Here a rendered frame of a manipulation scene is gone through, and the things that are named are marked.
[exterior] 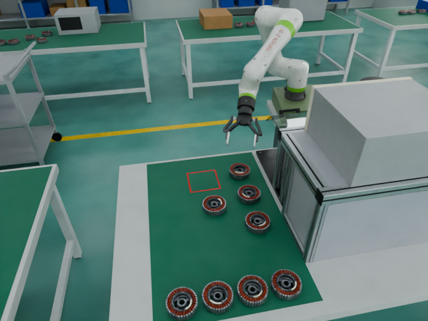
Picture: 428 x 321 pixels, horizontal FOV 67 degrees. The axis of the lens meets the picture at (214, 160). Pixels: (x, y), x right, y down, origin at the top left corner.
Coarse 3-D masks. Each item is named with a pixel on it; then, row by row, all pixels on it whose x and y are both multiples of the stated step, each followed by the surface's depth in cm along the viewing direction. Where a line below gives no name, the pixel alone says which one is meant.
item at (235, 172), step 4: (232, 164) 177; (236, 164) 176; (240, 164) 177; (244, 164) 176; (232, 168) 174; (236, 168) 177; (240, 168) 175; (244, 168) 176; (248, 168) 173; (232, 172) 171; (236, 172) 171; (240, 172) 173; (244, 172) 171; (248, 172) 172; (232, 176) 172; (236, 176) 170; (240, 176) 170; (244, 176) 170
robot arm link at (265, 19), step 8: (264, 8) 183; (272, 8) 181; (280, 8) 180; (256, 16) 186; (264, 16) 182; (272, 16) 180; (256, 24) 190; (264, 24) 185; (272, 24) 183; (264, 32) 192; (264, 40) 198; (280, 56) 211; (272, 64) 214; (280, 64) 214; (272, 72) 220; (280, 72) 216
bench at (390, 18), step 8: (384, 8) 474; (392, 8) 474; (400, 8) 474; (408, 8) 473; (416, 8) 473; (360, 16) 460; (368, 16) 444; (376, 16) 440; (384, 16) 440; (392, 16) 439; (400, 16) 439; (408, 16) 439; (416, 16) 438; (424, 16) 438; (384, 24) 416; (392, 24) 407; (400, 24) 407; (408, 24) 406; (416, 24) 406; (424, 24) 407; (392, 32) 409; (392, 40) 415; (360, 56) 477; (384, 56) 428; (376, 64) 448; (384, 64) 434; (416, 64) 446; (424, 64) 446
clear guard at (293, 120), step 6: (288, 114) 163; (294, 114) 163; (300, 114) 163; (306, 114) 163; (276, 120) 158; (282, 120) 158; (288, 120) 158; (294, 120) 158; (300, 120) 158; (282, 126) 154; (288, 126) 154; (294, 126) 154
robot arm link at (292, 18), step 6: (282, 12) 177; (288, 12) 175; (294, 12) 174; (300, 12) 176; (276, 18) 179; (282, 18) 174; (288, 18) 173; (294, 18) 173; (300, 18) 175; (276, 24) 174; (282, 24) 171; (288, 24) 171; (294, 24) 173; (300, 24) 177; (294, 30) 174
